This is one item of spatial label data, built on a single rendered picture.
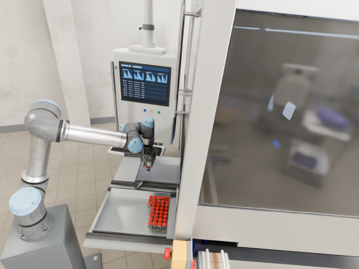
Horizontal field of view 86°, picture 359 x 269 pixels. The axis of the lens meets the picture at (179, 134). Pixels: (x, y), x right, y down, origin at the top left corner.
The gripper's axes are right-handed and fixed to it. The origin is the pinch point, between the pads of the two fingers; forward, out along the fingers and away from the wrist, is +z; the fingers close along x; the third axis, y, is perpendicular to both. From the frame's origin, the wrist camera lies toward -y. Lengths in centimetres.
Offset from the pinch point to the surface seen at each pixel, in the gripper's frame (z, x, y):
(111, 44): -45, -98, -234
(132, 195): 5.2, -5.5, 20.8
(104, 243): 5, -11, 49
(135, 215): 5.2, -1.0, 34.0
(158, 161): 5.2, 5.6, -12.1
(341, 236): -17, 83, 52
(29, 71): -2, -206, -185
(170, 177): 5.2, 15.0, 4.1
